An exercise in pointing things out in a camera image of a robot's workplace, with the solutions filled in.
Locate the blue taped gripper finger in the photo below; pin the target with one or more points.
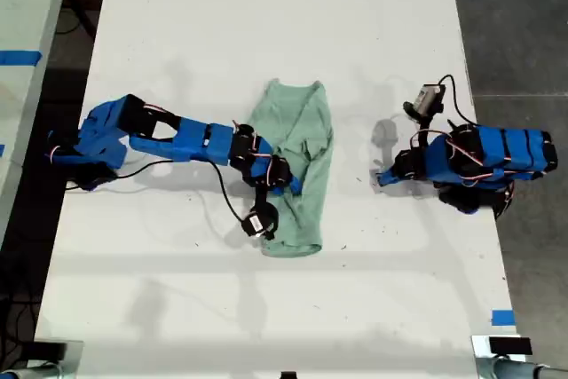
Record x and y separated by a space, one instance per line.
389 181
278 191
297 186
389 172

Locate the pale green T-shirt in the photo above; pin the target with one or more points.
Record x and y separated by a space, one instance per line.
306 139

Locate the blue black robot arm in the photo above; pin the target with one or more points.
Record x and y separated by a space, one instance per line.
501 152
195 144

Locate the square blue tape piece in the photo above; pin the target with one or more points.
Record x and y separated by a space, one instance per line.
502 317

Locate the small black box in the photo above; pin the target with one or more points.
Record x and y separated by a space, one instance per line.
509 346
49 349

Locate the grey metal tube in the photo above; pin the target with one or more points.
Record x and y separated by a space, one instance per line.
519 370
26 372

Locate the long blue tape strip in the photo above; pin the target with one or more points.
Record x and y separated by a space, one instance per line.
20 57

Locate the pale side table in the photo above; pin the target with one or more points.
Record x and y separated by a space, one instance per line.
22 41

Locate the camera black stalk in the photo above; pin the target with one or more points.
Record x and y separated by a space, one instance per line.
419 116
262 196

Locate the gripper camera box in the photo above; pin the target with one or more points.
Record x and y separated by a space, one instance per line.
426 97
259 221

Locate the silver metal bracket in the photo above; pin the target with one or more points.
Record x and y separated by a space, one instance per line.
73 359
479 348

